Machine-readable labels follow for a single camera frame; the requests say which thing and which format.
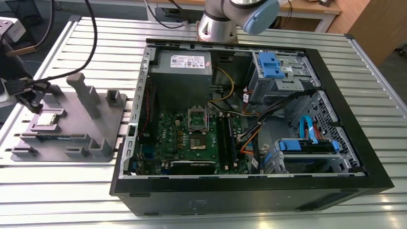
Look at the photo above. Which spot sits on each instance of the green motherboard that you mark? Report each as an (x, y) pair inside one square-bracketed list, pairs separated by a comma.
[(171, 143)]

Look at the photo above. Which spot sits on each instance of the white power supply label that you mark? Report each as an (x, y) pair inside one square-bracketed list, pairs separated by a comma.
[(187, 62)]

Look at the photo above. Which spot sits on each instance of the blue plastic drive latch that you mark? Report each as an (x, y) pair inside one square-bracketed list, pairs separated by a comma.
[(270, 64)]

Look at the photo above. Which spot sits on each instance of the wooden desk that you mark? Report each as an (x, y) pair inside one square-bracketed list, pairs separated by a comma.
[(318, 9)]

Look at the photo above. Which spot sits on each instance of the silver CPU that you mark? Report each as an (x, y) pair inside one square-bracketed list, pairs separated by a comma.
[(47, 120)]

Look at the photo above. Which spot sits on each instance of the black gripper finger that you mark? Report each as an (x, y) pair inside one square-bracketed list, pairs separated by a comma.
[(43, 91), (30, 102)]

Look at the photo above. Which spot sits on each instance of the black mesh bin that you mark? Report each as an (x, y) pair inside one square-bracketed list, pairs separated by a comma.
[(31, 9)]

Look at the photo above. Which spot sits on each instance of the grey plastic parts rack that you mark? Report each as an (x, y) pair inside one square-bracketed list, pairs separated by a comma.
[(73, 124)]

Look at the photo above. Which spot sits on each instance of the CPU socket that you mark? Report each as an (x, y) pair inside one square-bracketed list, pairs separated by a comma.
[(199, 142)]

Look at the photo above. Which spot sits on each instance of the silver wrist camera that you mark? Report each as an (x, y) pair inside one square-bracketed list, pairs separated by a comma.
[(12, 28), (4, 95)]

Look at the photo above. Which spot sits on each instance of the hard disk in blue carrier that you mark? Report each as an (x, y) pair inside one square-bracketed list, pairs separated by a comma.
[(289, 145)]

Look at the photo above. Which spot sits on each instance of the black open PC case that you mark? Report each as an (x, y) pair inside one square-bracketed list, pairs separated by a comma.
[(222, 198)]

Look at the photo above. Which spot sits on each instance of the black graphics card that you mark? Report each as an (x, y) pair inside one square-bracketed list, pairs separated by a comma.
[(191, 168)]

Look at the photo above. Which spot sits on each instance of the grey power supply unit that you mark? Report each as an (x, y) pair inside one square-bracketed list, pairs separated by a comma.
[(163, 62)]

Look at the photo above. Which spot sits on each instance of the grey metal drive cage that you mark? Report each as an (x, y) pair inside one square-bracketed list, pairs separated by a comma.
[(286, 88)]

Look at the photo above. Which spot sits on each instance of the wooden cabinet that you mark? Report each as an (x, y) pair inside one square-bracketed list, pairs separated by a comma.
[(375, 28)]

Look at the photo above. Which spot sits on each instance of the black RAM slot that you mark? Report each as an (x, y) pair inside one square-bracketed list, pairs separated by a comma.
[(223, 143), (231, 143)]

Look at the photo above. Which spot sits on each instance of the white framed desk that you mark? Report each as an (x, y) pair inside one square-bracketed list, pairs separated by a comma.
[(150, 13)]

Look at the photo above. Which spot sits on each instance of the green RAM stick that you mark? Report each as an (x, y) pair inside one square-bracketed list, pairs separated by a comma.
[(54, 138)]

